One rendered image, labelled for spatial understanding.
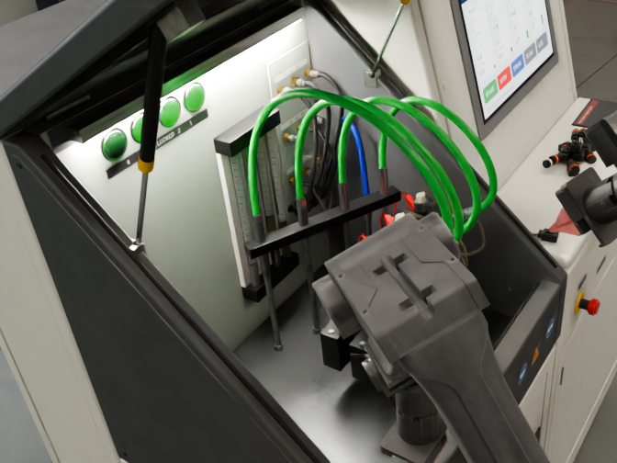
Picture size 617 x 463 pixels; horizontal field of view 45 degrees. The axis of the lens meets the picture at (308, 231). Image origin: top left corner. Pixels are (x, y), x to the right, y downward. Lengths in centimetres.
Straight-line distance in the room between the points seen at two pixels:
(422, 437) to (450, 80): 75
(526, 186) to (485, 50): 31
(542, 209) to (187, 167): 76
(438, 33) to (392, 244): 97
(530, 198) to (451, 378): 120
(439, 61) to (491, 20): 23
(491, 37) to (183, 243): 79
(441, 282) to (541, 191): 122
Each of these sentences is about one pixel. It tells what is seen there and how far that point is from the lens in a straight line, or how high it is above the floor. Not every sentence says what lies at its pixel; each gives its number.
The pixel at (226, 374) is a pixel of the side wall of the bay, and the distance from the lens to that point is 102.
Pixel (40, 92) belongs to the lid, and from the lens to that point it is 92.
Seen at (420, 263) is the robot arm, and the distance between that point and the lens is 51.
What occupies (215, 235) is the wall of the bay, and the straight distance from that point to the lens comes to 139.
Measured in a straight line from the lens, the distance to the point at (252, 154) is 126.
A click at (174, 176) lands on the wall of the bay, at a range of 128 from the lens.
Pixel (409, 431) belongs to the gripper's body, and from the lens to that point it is 103.
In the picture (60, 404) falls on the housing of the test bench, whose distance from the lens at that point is 152.
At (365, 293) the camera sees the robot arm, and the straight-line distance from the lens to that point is 51.
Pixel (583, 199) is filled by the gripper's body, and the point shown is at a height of 129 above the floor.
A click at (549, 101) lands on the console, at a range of 196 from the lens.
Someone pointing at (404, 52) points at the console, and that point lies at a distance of 145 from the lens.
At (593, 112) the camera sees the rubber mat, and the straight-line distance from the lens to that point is 205.
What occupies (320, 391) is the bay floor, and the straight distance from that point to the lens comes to 144.
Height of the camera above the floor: 188
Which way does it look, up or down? 34 degrees down
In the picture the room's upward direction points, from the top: 7 degrees counter-clockwise
